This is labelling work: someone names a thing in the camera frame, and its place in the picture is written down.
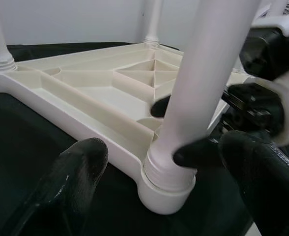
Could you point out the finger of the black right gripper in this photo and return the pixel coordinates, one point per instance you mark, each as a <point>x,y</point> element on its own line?
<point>159,109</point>
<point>196,155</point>

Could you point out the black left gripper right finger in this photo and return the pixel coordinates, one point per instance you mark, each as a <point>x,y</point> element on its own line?
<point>269,191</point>

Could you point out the white plastic children table top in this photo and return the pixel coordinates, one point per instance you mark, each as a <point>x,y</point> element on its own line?
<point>85,86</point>

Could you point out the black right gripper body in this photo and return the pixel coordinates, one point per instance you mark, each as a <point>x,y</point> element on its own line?
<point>252,105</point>

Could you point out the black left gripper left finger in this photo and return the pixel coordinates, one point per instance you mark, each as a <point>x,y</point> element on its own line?
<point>61,196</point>

